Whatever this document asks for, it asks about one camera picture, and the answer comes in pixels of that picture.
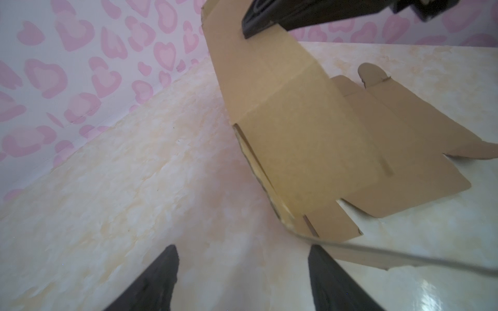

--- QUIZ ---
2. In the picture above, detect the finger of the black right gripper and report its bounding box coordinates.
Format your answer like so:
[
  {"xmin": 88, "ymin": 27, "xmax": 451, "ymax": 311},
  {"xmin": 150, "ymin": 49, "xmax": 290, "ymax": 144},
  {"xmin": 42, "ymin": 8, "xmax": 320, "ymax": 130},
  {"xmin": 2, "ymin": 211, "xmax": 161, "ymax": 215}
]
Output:
[{"xmin": 242, "ymin": 0, "xmax": 396, "ymax": 39}]

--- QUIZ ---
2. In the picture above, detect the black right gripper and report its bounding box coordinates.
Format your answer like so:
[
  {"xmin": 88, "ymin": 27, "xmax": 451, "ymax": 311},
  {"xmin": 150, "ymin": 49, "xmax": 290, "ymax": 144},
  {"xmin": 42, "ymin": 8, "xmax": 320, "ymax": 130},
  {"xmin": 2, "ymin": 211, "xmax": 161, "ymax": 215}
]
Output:
[{"xmin": 390, "ymin": 0, "xmax": 460, "ymax": 22}]

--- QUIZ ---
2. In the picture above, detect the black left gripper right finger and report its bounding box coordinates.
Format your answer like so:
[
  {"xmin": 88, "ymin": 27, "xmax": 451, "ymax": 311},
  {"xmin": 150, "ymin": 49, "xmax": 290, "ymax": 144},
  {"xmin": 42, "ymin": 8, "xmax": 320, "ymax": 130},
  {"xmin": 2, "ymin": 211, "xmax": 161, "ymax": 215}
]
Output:
[{"xmin": 308, "ymin": 244, "xmax": 384, "ymax": 311}]

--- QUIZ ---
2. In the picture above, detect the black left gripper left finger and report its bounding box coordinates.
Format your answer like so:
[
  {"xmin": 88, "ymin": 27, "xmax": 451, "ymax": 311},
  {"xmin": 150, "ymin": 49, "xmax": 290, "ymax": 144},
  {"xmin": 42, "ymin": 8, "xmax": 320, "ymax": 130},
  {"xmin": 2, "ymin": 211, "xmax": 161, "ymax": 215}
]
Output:
[{"xmin": 106, "ymin": 244, "xmax": 180, "ymax": 311}]

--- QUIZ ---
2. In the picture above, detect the brown cardboard box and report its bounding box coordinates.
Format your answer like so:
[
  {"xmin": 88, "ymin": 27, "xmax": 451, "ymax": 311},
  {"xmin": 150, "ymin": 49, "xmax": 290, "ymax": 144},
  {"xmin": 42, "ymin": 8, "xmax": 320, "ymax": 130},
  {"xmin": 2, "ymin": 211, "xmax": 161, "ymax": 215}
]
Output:
[{"xmin": 202, "ymin": 1, "xmax": 497, "ymax": 276}]

